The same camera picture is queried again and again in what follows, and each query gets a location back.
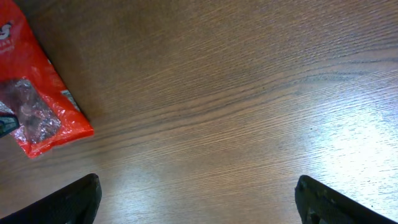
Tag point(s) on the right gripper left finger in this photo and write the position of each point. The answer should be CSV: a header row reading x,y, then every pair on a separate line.
x,y
78,202

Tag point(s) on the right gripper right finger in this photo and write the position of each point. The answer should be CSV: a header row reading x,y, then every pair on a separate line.
x,y
317,203

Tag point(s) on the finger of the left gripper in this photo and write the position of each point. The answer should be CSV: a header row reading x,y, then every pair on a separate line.
x,y
8,123

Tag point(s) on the red candy bag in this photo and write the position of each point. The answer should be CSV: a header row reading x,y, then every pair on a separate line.
x,y
32,90

